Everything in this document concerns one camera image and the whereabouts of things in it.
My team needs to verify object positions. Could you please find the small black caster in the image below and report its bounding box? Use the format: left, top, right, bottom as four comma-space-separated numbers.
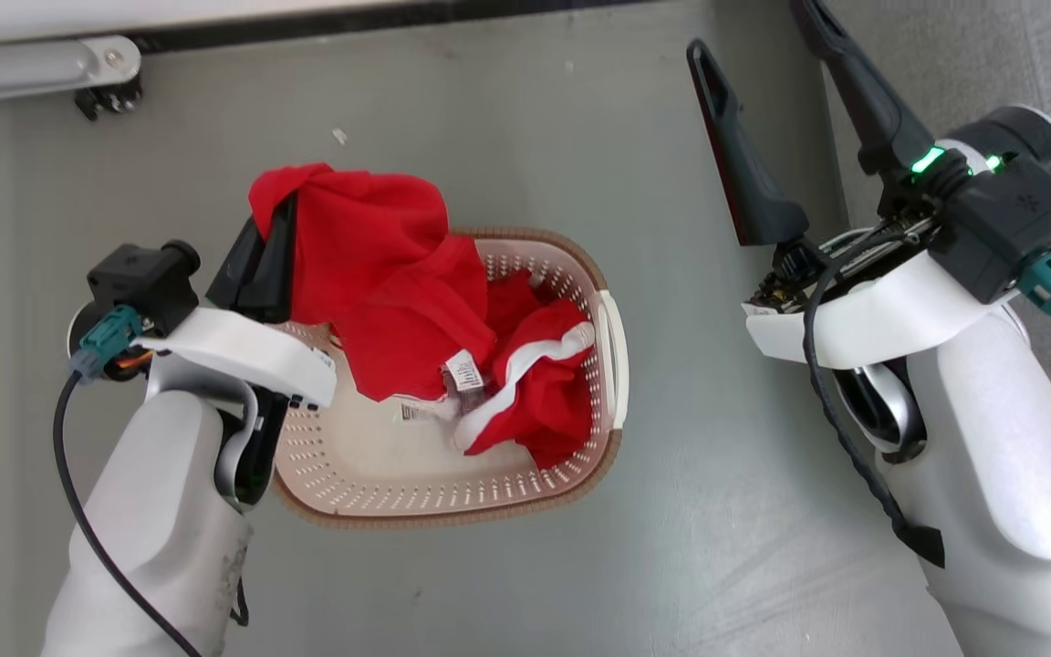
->
74, 77, 144, 122

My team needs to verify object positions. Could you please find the beige perforated laundry basket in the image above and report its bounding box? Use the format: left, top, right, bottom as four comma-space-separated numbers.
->
270, 227, 629, 530

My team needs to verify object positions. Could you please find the thin black right gripper cable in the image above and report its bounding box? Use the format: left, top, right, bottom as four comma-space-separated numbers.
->
803, 228, 946, 568

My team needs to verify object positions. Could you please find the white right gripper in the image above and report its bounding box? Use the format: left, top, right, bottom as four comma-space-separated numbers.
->
685, 0, 1051, 370

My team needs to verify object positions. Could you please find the red garment with white band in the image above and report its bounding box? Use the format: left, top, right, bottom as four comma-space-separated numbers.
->
453, 270, 598, 471

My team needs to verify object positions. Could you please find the left camera cable teal plug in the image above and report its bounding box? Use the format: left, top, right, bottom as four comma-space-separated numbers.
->
53, 306, 205, 657

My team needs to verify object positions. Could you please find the grey metal rail bracket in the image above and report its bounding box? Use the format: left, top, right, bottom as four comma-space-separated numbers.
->
0, 35, 143, 107

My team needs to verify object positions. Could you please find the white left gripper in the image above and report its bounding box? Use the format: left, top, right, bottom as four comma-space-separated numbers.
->
133, 192, 338, 412

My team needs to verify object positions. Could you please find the plain red garment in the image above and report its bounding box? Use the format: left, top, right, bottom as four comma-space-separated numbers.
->
248, 162, 497, 403

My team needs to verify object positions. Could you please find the grey fabric sofa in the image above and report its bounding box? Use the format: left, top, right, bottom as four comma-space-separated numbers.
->
820, 0, 1051, 439

